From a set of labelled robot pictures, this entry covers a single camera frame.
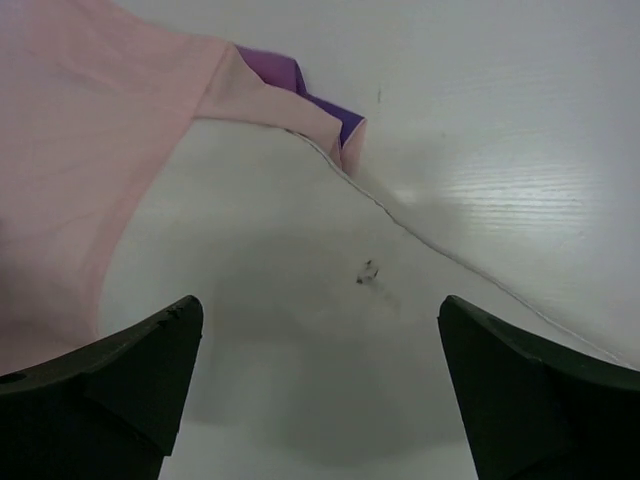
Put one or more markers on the white pillow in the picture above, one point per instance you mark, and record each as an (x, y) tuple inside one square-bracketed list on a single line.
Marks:
[(321, 356)]

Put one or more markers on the pink princess pillowcase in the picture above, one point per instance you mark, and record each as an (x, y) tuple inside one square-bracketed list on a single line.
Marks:
[(93, 102)]

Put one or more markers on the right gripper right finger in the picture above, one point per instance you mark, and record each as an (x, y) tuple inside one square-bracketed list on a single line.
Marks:
[(534, 409)]

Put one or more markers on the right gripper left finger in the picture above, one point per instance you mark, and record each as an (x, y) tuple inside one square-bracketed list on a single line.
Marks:
[(109, 410)]

